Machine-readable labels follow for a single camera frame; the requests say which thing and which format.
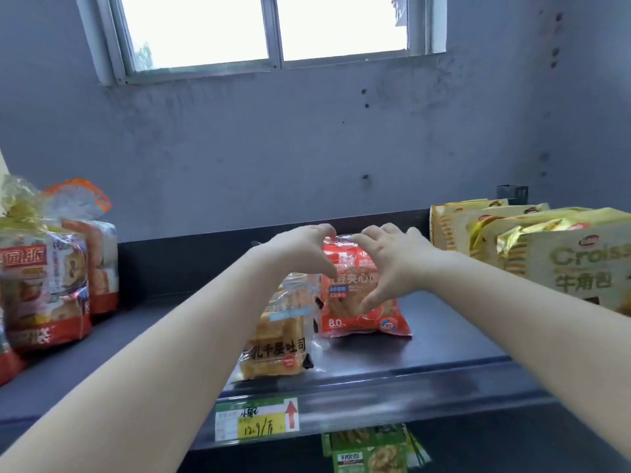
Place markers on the person's left hand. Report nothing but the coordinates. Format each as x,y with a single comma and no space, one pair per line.
291,251

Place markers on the person's right hand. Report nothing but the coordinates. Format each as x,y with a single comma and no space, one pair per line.
404,263

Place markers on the person's right thumb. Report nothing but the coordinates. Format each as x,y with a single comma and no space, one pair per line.
375,296

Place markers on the person's left thumb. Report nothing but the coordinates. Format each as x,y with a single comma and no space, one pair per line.
323,263

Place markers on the red bread packet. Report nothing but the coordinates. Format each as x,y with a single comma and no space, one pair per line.
345,310

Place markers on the person's left forearm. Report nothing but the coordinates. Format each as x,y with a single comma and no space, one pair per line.
148,374

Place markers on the person's right forearm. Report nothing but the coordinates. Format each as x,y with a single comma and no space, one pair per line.
542,330

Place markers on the dark metal shelf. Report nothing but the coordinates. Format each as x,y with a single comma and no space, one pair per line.
443,359

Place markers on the clear toast bread packet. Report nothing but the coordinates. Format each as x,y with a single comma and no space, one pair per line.
276,349

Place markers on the yellow croissant packet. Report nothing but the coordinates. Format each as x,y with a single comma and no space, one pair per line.
446,226
480,224
493,241
577,270

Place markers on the green snack packet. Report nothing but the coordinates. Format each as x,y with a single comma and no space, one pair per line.
369,462
365,437

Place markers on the green and yellow price tag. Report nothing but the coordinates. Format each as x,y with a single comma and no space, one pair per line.
256,419

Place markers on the bread bag with orange top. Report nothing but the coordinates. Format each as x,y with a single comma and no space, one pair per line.
101,261

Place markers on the grey framed window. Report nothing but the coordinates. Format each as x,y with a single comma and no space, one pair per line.
266,29

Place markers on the bread bag with red label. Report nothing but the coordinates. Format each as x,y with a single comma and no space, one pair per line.
39,285

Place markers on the bread bag with red base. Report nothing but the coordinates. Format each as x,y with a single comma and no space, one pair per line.
9,362

